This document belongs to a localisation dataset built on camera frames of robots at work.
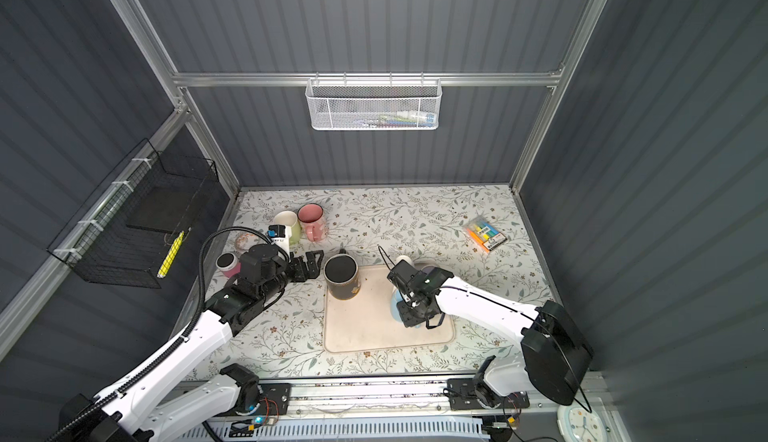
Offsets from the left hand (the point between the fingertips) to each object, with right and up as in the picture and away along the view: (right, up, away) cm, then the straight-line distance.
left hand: (309, 253), depth 79 cm
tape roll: (-31, +1, +26) cm, 40 cm away
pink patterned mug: (-4, +8, +18) cm, 21 cm away
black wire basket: (-42, +7, -6) cm, 43 cm away
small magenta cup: (-29, -5, +13) cm, 32 cm away
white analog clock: (+65, -38, -11) cm, 76 cm away
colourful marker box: (+55, +3, +26) cm, 61 cm away
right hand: (+28, -18, +4) cm, 34 cm away
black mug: (+8, -6, +5) cm, 11 cm away
